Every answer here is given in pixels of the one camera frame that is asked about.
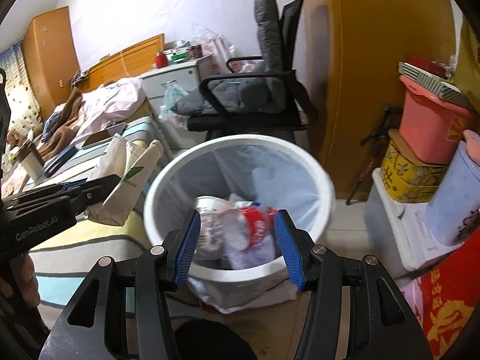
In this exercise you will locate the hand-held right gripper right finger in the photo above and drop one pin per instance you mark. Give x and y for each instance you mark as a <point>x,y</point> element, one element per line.
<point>290,249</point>

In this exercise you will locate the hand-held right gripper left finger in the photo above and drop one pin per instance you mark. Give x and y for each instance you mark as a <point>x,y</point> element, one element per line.
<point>185,247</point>

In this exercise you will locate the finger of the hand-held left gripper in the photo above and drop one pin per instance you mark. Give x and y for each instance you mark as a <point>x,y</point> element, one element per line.
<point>101,189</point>
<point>73,186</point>

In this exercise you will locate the white paper bag green print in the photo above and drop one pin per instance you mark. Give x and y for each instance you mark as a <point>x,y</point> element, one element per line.
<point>123,195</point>

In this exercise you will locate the clear plastic bottle red label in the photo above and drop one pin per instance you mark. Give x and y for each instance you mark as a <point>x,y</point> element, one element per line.
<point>255,228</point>

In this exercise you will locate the white foam net sleeve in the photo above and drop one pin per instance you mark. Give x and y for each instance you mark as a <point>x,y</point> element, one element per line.
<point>247,258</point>

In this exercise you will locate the clear plastic cup red lid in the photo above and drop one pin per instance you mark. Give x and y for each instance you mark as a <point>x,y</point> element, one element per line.
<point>210,206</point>

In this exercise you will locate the white trash bin with liner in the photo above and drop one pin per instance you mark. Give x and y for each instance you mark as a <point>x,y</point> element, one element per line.
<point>240,140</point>

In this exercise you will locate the person's left hand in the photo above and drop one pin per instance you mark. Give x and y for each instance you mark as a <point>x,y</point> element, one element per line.
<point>24,277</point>

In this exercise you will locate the dark blue case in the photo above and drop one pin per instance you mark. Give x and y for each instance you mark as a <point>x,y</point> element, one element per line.
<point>62,161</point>

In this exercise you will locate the white mug with brown lid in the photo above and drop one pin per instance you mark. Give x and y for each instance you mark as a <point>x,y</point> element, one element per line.
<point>32,163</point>

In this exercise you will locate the brown blanket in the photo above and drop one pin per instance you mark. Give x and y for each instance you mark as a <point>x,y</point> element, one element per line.
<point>67,120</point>

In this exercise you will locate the striped tablecloth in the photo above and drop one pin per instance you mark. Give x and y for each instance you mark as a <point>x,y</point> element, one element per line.
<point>112,255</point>

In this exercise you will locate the brown stuffed doll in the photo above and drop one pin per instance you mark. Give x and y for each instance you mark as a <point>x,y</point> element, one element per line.
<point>13,138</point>

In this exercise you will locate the pink quilt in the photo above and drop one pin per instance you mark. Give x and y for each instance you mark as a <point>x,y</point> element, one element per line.
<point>112,101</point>

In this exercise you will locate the black rounded object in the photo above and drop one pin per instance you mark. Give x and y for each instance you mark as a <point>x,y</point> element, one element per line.
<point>213,341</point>

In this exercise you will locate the white storage box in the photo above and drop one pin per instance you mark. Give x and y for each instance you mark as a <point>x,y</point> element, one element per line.
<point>390,225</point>

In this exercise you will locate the heart patterned curtain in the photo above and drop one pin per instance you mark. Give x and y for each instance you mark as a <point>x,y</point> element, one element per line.
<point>18,93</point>

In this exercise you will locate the white power strip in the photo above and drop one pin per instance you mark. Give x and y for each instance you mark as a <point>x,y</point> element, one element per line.
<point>78,77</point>

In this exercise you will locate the plastic bag of teal masks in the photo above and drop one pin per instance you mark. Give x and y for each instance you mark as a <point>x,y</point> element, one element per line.
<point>172,101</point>

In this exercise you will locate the black tripod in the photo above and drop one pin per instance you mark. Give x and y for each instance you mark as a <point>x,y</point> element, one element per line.
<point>371,150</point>

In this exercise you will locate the pink floral cloth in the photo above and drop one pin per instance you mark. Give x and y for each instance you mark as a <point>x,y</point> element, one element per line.
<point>412,296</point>

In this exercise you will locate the narrow wooden wardrobe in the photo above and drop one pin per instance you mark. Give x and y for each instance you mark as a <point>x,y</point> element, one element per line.
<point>48,56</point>

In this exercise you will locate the grey nightstand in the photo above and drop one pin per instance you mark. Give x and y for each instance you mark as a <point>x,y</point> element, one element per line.
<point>176,78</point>

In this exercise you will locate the wooden bed headboard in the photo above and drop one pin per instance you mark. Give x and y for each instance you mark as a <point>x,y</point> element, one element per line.
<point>131,56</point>

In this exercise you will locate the yellow patterned box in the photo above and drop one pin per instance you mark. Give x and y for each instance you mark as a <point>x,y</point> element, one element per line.
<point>408,176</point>

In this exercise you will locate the red jar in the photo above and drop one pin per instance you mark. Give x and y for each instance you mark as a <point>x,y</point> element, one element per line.
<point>162,60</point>

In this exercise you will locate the green and white box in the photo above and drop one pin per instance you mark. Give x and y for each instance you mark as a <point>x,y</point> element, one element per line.
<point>180,56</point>

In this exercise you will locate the dark red patterned can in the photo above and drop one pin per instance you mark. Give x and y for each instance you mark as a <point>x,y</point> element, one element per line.
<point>194,51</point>

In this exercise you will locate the red banner with gold print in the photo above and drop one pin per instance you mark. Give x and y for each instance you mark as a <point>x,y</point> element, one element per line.
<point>450,307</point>

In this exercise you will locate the light blue cylinder container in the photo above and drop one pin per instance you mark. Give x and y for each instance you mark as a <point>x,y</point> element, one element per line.
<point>453,195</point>

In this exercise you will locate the red plastic bucket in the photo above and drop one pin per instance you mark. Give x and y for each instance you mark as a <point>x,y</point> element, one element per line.
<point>427,127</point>

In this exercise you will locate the clear plastic bags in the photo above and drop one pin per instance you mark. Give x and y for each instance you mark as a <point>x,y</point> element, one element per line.
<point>204,37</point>

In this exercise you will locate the large wooden wardrobe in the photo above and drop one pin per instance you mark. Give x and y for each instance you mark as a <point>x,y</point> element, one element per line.
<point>367,63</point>

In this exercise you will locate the pink lid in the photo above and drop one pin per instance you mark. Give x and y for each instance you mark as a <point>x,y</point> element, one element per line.
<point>473,140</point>

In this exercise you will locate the striped gift box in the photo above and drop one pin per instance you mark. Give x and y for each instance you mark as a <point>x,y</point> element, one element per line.
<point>442,90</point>

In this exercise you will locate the black office chair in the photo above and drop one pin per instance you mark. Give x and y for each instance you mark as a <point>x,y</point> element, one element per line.
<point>292,26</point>

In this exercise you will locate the gold paper bag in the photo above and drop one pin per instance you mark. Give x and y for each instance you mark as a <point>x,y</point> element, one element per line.
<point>470,56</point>

